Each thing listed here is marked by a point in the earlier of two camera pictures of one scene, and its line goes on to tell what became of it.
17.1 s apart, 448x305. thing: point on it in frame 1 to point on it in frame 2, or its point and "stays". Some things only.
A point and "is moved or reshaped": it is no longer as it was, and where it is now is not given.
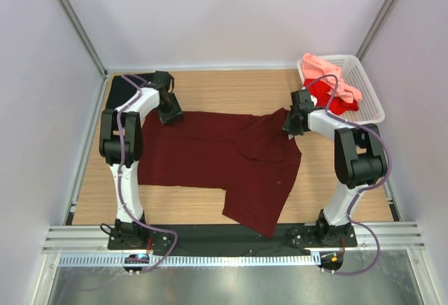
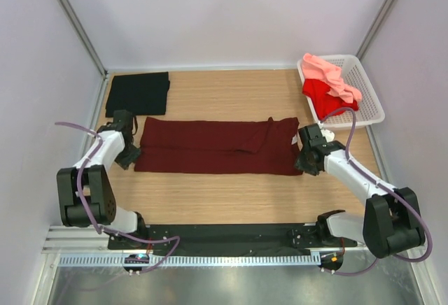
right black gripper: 288,127 to 300,164
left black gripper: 176,112 to 124,162
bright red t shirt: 320,90 stays
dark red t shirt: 253,156 is moved or reshaped
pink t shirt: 315,68 stays
